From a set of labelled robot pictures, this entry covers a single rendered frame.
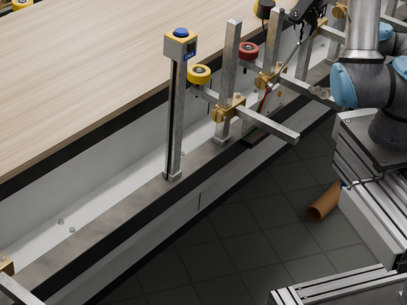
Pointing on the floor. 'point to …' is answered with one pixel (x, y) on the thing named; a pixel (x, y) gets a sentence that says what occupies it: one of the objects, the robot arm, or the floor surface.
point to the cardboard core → (324, 203)
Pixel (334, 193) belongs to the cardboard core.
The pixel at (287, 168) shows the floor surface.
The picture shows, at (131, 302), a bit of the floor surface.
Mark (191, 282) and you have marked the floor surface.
